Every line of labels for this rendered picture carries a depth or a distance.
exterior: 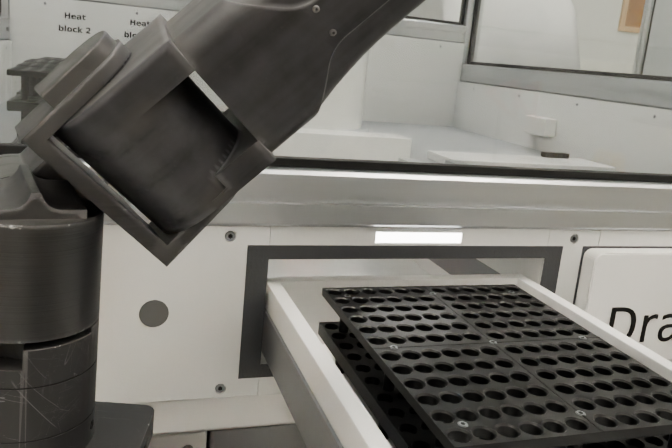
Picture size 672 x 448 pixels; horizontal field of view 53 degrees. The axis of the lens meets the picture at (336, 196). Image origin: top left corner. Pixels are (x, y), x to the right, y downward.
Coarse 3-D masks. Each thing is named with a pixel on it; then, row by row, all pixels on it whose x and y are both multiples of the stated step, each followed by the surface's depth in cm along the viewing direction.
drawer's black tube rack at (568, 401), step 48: (336, 288) 53; (384, 288) 55; (432, 288) 56; (480, 288) 57; (336, 336) 52; (384, 336) 45; (432, 336) 46; (480, 336) 47; (528, 336) 47; (576, 336) 48; (384, 384) 44; (432, 384) 40; (480, 384) 39; (528, 384) 40; (576, 384) 41; (624, 384) 42; (384, 432) 44; (432, 432) 35
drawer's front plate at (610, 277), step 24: (600, 264) 61; (624, 264) 62; (648, 264) 63; (600, 288) 62; (624, 288) 63; (648, 288) 64; (600, 312) 63; (624, 312) 64; (648, 312) 64; (648, 336) 65
